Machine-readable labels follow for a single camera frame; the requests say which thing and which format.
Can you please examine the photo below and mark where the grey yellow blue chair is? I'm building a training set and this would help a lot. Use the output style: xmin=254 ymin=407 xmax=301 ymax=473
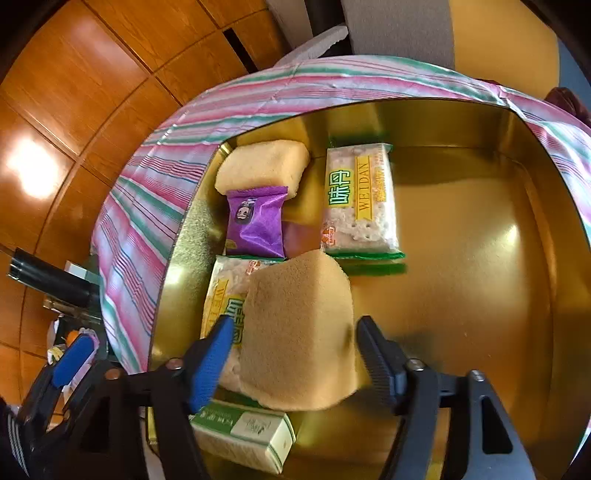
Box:
xmin=265 ymin=0 xmax=561 ymax=102

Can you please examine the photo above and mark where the purple snack packet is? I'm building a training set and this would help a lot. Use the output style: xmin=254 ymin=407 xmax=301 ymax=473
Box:
xmin=225 ymin=185 xmax=288 ymax=258

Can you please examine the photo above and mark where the striped tablecloth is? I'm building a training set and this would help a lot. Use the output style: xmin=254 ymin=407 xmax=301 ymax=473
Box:
xmin=90 ymin=55 xmax=591 ymax=374

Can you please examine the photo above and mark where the green-edged cracker packet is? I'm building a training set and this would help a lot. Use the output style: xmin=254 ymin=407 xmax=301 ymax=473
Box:
xmin=321 ymin=143 xmax=406 ymax=259
xmin=201 ymin=255 xmax=287 ymax=393

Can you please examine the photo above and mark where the gold metal tin box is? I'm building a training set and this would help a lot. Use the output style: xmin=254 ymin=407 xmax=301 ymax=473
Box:
xmin=145 ymin=97 xmax=591 ymax=480

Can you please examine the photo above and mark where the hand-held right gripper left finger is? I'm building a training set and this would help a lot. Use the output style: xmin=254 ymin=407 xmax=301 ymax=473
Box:
xmin=69 ymin=316 xmax=236 ymax=480

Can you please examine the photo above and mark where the green white small box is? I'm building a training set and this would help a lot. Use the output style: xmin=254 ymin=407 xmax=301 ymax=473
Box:
xmin=189 ymin=399 xmax=296 ymax=475

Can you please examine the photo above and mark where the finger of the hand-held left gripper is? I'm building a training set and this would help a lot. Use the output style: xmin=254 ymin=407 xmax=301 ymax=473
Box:
xmin=51 ymin=333 xmax=100 ymax=389

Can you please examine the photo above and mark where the black cylinder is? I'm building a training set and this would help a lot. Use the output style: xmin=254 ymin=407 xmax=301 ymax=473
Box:
xmin=7 ymin=248 xmax=93 ymax=308

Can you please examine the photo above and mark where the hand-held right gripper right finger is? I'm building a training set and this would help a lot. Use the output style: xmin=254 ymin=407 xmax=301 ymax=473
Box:
xmin=356 ymin=315 xmax=539 ymax=480

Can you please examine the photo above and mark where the dark red cloth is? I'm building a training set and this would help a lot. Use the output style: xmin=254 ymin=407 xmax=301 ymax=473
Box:
xmin=545 ymin=87 xmax=591 ymax=123

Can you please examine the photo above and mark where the yellow sponge cake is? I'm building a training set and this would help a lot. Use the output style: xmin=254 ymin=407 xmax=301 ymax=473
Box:
xmin=238 ymin=251 xmax=358 ymax=411
xmin=215 ymin=140 xmax=311 ymax=200

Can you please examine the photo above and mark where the wooden wardrobe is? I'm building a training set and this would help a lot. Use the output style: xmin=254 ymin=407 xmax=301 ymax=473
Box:
xmin=0 ymin=0 xmax=296 ymax=407

